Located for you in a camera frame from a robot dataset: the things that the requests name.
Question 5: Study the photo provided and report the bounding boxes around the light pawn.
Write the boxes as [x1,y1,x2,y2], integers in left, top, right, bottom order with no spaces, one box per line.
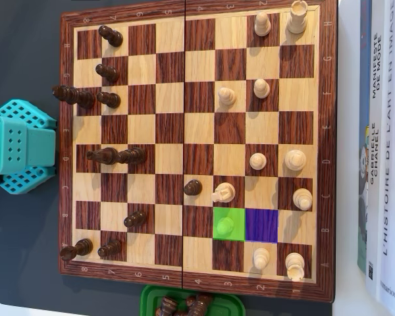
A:
[217,86,237,107]
[252,247,271,269]
[253,78,271,99]
[253,12,272,38]
[215,217,235,236]
[249,152,268,171]

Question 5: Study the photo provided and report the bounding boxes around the teal perforated robot base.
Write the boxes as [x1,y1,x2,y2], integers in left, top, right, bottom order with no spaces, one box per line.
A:
[0,99,58,196]

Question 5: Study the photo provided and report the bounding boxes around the tall dark chess piece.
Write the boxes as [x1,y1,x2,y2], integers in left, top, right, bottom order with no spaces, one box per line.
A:
[51,85,96,111]

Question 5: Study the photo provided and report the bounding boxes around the wooden folding chessboard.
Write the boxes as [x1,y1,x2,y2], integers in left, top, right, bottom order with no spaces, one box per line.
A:
[58,0,337,303]

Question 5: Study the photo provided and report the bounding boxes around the dark pawn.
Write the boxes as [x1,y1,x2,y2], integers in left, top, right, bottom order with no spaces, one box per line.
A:
[97,239,123,259]
[98,25,124,48]
[123,210,148,229]
[96,92,122,109]
[95,63,120,84]
[183,178,203,198]

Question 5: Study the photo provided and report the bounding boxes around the light knight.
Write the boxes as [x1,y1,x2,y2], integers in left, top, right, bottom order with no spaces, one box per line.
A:
[211,182,236,204]

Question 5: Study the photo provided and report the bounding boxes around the dark queen piece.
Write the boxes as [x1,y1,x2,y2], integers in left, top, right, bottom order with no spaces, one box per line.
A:
[86,146,119,166]

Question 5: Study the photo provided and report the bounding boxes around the light rook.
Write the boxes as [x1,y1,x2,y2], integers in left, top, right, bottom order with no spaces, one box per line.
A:
[284,251,306,282]
[286,0,309,35]

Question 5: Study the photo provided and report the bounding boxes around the green plastic tray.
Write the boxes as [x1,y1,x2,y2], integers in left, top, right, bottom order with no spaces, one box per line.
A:
[140,284,246,316]

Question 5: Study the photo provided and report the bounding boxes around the dark rook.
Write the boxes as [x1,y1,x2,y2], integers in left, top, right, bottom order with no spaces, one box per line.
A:
[59,238,94,262]

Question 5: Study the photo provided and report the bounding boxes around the Gabrielle Chanel book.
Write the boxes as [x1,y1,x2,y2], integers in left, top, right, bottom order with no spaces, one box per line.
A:
[356,0,388,291]

